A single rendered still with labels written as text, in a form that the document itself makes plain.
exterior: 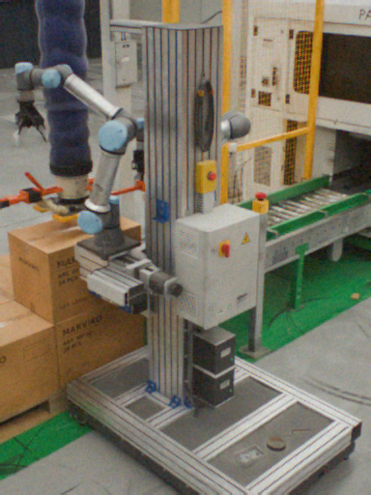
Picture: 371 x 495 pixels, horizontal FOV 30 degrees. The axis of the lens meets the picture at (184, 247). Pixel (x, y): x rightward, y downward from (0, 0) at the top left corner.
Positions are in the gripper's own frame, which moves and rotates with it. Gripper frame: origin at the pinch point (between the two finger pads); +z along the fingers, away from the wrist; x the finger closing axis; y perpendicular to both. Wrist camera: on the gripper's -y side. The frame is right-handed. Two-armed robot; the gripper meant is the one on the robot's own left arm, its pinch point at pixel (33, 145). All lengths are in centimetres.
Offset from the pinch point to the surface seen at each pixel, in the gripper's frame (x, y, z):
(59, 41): -32, 21, -41
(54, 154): -29.1, 27.7, 14.8
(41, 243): -13, 22, 58
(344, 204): -263, 3, 92
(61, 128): -31.3, 23.4, 1.0
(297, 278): -196, -7, 128
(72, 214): -30, 17, 45
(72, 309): -21, 8, 93
